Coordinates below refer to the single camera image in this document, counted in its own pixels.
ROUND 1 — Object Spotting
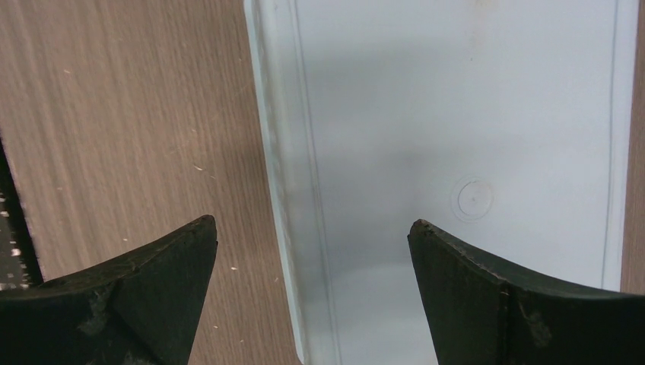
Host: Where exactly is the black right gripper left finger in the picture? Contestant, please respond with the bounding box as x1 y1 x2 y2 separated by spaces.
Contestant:
1 215 218 364

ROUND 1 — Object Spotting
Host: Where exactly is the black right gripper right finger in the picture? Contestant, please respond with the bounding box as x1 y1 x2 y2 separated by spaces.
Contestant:
408 220 644 364

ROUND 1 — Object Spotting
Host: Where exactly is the light blue perforated basket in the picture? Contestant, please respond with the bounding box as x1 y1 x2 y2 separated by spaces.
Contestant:
244 1 643 364

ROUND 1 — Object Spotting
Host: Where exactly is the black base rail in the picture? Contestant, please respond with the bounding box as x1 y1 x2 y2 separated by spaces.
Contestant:
1 149 44 290

